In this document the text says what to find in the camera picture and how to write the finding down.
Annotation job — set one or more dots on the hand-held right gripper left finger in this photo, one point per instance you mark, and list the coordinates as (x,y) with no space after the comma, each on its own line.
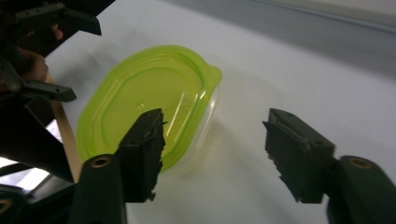
(141,155)

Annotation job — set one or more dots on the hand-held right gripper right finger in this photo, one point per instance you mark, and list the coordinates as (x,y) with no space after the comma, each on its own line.
(299,155)

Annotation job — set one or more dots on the green lidded plastic container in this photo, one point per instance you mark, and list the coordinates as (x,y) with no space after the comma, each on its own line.
(149,84)

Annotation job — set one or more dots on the wooden table board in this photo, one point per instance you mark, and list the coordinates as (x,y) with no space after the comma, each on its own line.
(67,140)

